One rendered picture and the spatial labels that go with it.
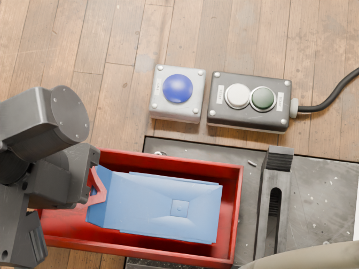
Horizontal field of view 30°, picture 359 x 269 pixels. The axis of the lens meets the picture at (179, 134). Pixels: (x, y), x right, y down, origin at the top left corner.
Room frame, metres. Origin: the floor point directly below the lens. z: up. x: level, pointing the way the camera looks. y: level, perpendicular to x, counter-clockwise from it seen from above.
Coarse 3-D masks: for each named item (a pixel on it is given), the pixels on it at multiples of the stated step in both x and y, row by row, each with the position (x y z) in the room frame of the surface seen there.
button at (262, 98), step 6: (258, 90) 0.33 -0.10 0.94; (264, 90) 0.33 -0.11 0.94; (270, 90) 0.33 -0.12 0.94; (252, 96) 0.32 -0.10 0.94; (258, 96) 0.32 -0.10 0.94; (264, 96) 0.32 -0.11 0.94; (270, 96) 0.32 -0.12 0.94; (252, 102) 0.31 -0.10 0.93; (258, 102) 0.31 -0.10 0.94; (264, 102) 0.31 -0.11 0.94; (270, 102) 0.31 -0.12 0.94; (258, 108) 0.30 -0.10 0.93; (264, 108) 0.30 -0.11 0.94
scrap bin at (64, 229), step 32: (128, 160) 0.24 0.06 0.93; (160, 160) 0.23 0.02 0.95; (192, 160) 0.23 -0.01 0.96; (224, 192) 0.20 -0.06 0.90; (64, 224) 0.17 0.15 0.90; (224, 224) 0.16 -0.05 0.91; (128, 256) 0.12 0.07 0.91; (160, 256) 0.12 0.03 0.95; (192, 256) 0.11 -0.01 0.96; (224, 256) 0.12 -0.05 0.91
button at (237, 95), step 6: (228, 90) 0.33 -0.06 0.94; (234, 90) 0.33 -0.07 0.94; (240, 90) 0.33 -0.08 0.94; (246, 90) 0.33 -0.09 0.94; (228, 96) 0.32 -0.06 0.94; (234, 96) 0.32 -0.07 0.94; (240, 96) 0.32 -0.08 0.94; (246, 96) 0.32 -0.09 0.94; (234, 102) 0.31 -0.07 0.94; (240, 102) 0.31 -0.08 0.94; (246, 102) 0.31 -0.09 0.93
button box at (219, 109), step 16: (224, 80) 0.35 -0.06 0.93; (240, 80) 0.34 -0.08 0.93; (256, 80) 0.34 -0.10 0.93; (272, 80) 0.34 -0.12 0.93; (288, 80) 0.34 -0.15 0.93; (224, 96) 0.32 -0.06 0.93; (288, 96) 0.32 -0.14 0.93; (336, 96) 0.33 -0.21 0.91; (208, 112) 0.30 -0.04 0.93; (224, 112) 0.30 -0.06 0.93; (240, 112) 0.30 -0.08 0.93; (256, 112) 0.30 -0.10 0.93; (272, 112) 0.30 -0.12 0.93; (288, 112) 0.30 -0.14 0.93; (304, 112) 0.30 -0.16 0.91; (240, 128) 0.29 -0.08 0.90; (256, 128) 0.28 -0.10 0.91; (272, 128) 0.28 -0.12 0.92
